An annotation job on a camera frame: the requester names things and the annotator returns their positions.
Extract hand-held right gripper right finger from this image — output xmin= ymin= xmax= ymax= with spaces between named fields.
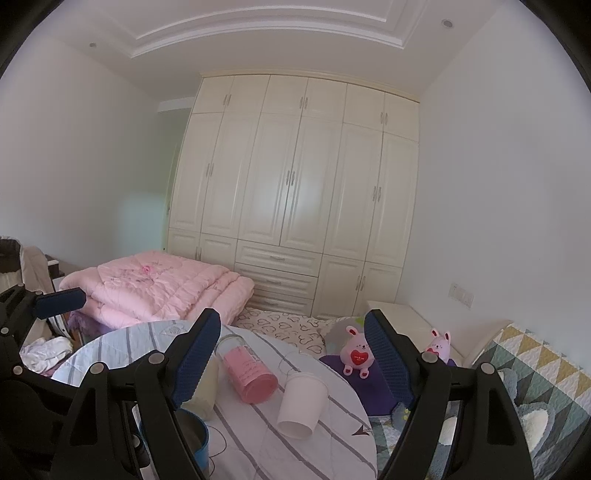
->
xmin=364 ymin=308 xmax=537 ymax=480

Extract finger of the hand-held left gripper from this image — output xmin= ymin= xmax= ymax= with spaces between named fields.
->
xmin=0 ymin=362 xmax=83 ymax=480
xmin=0 ymin=284 xmax=87 ymax=366

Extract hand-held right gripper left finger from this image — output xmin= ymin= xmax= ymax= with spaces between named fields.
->
xmin=50 ymin=308 xmax=222 ymax=480

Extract white paper cup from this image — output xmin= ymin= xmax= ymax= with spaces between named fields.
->
xmin=276 ymin=371 xmax=329 ymax=439

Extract cream plastic cup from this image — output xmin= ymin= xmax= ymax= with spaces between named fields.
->
xmin=188 ymin=354 xmax=221 ymax=422

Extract clear cup with pink sleeve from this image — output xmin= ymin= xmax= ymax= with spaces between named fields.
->
xmin=216 ymin=335 xmax=279 ymax=405

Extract blue round cup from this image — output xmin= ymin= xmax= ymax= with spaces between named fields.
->
xmin=137 ymin=408 xmax=211 ymax=480

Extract large pink bunny plush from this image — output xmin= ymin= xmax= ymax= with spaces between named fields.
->
xmin=340 ymin=324 xmax=374 ymax=380

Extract dark wooden side table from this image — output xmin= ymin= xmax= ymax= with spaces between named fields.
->
xmin=45 ymin=255 xmax=80 ymax=279

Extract purple blanket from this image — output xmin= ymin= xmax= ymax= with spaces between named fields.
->
xmin=68 ymin=308 xmax=110 ymax=345

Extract beige coat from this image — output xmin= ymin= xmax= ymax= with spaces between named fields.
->
xmin=0 ymin=237 xmax=52 ymax=305

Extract white nightstand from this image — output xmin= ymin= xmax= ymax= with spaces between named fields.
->
xmin=366 ymin=300 xmax=464 ymax=366

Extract purple cushion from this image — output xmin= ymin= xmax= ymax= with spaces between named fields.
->
xmin=318 ymin=353 xmax=403 ymax=416

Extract small pink bunny plush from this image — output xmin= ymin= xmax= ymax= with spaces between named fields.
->
xmin=423 ymin=328 xmax=452 ymax=364

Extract crumpled white clothes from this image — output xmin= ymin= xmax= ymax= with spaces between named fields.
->
xmin=19 ymin=336 xmax=74 ymax=375

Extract folded pink quilt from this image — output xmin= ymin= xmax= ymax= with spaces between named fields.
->
xmin=59 ymin=250 xmax=256 ymax=331

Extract heart print bedsheet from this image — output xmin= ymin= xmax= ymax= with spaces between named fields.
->
xmin=233 ymin=306 xmax=352 ymax=359

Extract triangle patchwork quilt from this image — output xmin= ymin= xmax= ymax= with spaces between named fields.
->
xmin=373 ymin=322 xmax=585 ymax=480

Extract cream built-in wardrobe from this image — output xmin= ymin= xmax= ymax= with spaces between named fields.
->
xmin=166 ymin=74 xmax=421 ymax=320

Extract thin grey cable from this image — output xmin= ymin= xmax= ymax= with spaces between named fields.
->
xmin=276 ymin=349 xmax=303 ymax=376

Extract white wall switch panel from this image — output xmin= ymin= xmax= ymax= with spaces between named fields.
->
xmin=449 ymin=282 xmax=476 ymax=308

